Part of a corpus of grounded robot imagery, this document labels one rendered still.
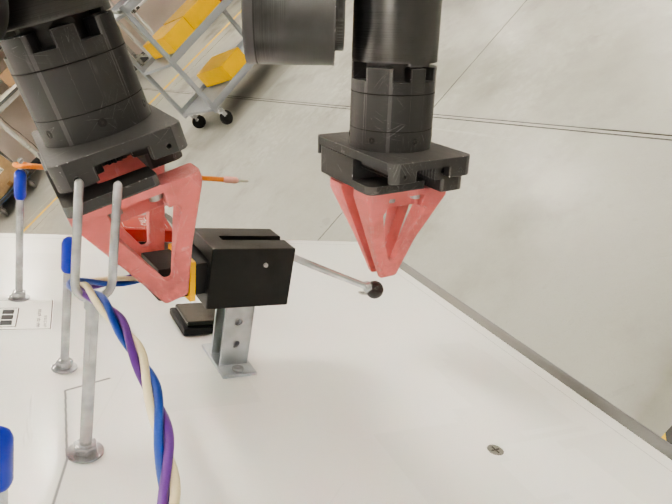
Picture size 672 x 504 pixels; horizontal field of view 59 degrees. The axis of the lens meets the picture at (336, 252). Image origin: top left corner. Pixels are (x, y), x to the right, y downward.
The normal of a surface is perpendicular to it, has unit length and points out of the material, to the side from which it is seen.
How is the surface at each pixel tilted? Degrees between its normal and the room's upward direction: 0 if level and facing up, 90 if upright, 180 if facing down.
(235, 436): 50
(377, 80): 59
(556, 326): 0
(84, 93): 92
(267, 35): 89
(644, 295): 0
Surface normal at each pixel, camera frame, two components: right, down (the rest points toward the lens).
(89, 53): 0.66, 0.23
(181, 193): 0.53, 0.62
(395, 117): 0.04, 0.38
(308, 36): 0.03, 0.62
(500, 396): 0.17, -0.94
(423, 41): 0.50, 0.34
